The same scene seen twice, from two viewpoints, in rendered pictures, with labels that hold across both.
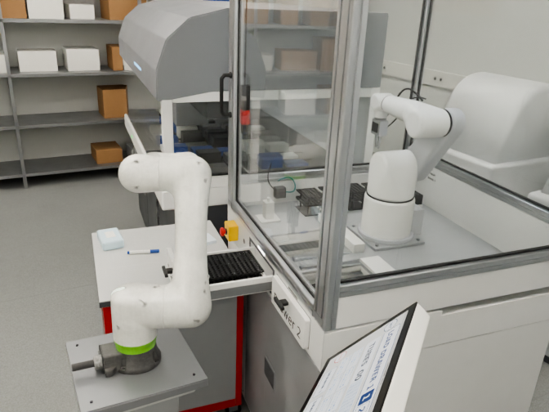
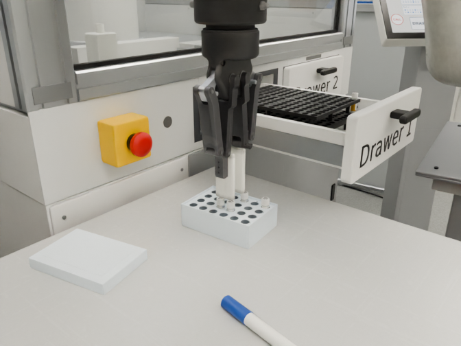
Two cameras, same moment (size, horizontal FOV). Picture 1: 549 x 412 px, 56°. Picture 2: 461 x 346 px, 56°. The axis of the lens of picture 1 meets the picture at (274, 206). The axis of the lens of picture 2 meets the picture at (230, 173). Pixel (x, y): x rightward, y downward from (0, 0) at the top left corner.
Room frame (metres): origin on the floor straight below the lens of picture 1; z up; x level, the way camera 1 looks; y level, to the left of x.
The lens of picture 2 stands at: (2.24, 0.87, 1.10)
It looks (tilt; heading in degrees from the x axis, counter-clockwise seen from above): 23 degrees down; 241
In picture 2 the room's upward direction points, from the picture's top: straight up
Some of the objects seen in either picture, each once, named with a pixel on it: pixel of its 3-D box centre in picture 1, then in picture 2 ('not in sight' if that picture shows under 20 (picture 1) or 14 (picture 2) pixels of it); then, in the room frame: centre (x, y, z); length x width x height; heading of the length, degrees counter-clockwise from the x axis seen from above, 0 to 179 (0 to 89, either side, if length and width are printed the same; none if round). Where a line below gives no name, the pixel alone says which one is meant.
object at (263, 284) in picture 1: (230, 271); (285, 115); (1.72, 0.15, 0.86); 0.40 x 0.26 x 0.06; 112
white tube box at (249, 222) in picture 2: not in sight; (229, 214); (1.95, 0.34, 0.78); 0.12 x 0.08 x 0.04; 117
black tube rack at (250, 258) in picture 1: (229, 270); (289, 113); (1.72, 0.16, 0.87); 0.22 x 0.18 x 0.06; 112
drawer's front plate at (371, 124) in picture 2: (176, 277); (385, 130); (1.64, 0.35, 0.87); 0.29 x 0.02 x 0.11; 22
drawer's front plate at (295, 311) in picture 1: (289, 309); (315, 81); (1.47, -0.06, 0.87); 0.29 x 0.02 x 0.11; 22
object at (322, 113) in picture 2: not in sight; (335, 108); (1.68, 0.26, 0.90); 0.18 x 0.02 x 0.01; 22
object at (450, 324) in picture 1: (372, 253); (121, 75); (1.90, -0.41, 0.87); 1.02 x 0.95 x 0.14; 22
